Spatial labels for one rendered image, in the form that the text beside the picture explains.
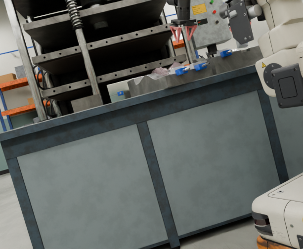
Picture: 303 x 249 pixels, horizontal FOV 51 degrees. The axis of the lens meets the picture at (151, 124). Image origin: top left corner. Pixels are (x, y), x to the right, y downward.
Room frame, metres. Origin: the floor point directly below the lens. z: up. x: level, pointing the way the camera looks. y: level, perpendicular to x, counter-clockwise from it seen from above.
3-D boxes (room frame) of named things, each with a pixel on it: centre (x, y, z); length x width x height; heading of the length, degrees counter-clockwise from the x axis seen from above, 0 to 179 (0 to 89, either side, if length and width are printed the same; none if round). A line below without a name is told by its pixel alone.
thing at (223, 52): (1.60, -0.46, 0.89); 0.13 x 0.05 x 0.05; 6
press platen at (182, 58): (2.74, 0.19, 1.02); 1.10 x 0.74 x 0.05; 96
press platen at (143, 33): (2.74, 0.19, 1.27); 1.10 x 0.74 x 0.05; 96
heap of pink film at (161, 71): (1.75, -0.15, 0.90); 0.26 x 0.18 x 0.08; 23
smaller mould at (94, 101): (1.77, 0.31, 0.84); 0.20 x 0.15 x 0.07; 6
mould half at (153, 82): (1.75, -0.14, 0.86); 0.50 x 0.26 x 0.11; 23
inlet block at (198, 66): (1.53, -0.30, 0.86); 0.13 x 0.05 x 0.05; 23
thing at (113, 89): (2.62, 0.13, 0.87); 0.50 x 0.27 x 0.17; 6
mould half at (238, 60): (1.87, -0.49, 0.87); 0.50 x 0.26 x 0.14; 6
